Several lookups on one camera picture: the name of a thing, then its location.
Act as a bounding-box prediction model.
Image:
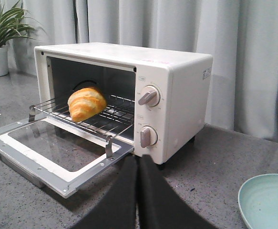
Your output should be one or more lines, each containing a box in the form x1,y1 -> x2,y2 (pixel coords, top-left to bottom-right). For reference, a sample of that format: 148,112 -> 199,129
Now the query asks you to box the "white Toshiba toaster oven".
34,42 -> 213,164

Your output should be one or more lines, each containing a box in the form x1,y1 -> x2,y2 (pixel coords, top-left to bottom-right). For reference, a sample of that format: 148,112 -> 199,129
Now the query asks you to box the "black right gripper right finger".
138,155 -> 215,229

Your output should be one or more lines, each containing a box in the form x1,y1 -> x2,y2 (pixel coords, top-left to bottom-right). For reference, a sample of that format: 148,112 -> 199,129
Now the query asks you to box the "green potted plant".
0,0 -> 39,48

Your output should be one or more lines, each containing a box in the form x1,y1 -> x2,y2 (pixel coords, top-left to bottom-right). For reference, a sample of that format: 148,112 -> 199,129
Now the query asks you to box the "metal wire oven rack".
28,93 -> 135,147

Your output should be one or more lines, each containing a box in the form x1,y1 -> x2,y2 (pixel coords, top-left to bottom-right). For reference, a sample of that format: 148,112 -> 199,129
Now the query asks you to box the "oven glass door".
0,117 -> 134,198

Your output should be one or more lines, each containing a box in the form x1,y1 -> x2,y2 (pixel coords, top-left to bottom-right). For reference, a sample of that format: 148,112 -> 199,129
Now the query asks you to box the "lower oven knob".
140,126 -> 158,148

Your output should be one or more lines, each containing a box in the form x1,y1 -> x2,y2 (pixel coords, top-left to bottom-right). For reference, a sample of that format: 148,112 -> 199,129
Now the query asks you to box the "striped croissant bread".
67,87 -> 107,123

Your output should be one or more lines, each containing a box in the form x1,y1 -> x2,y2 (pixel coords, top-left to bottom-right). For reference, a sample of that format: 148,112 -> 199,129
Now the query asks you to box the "light green plate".
238,174 -> 278,229

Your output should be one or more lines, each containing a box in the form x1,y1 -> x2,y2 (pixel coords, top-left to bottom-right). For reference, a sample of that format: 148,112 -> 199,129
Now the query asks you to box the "upper oven knob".
138,85 -> 160,107

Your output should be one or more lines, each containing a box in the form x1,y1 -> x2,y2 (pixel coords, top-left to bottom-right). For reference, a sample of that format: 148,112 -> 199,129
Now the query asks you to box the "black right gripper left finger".
72,156 -> 138,229

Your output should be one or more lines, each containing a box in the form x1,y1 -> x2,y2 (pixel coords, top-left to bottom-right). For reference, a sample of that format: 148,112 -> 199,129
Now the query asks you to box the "grey curtain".
9,0 -> 278,142

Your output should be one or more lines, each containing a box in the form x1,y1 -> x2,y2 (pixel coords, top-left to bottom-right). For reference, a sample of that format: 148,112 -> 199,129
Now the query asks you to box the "oven knob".
140,126 -> 158,148
138,85 -> 160,107

